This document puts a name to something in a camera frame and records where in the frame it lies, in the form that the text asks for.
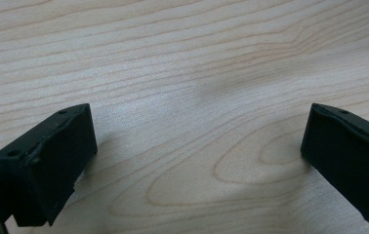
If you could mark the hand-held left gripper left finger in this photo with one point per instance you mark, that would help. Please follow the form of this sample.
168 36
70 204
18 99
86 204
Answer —
47 165

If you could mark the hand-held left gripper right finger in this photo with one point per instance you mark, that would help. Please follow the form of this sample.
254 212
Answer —
348 159

